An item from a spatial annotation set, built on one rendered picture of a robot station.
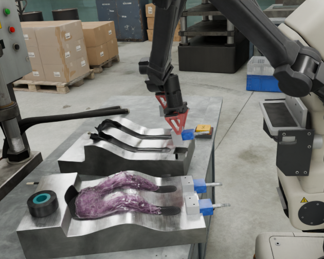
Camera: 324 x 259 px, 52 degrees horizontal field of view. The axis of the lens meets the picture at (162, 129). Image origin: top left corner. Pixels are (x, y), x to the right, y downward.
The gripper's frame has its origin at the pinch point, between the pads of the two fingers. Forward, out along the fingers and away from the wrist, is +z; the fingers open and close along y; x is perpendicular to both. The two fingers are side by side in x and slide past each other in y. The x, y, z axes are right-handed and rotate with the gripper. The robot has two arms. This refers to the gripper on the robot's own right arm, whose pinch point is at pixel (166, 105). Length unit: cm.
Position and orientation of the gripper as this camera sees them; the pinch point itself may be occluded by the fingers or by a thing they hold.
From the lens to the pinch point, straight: 148.0
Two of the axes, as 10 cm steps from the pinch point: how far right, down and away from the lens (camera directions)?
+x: 9.6, 0.1, -2.6
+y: -2.4, 4.4, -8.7
